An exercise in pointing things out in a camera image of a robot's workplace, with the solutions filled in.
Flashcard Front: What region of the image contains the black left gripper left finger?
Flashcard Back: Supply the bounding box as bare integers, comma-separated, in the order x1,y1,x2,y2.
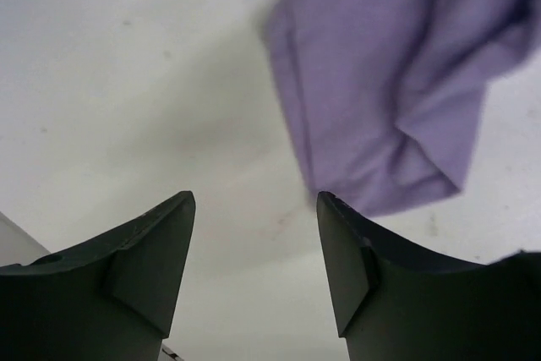
1,191,195,360

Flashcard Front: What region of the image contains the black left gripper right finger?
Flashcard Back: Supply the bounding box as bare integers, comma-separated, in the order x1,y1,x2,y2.
317,192,540,360

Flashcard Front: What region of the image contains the lilac t shirt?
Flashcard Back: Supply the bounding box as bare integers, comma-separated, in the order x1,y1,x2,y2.
266,0,540,216

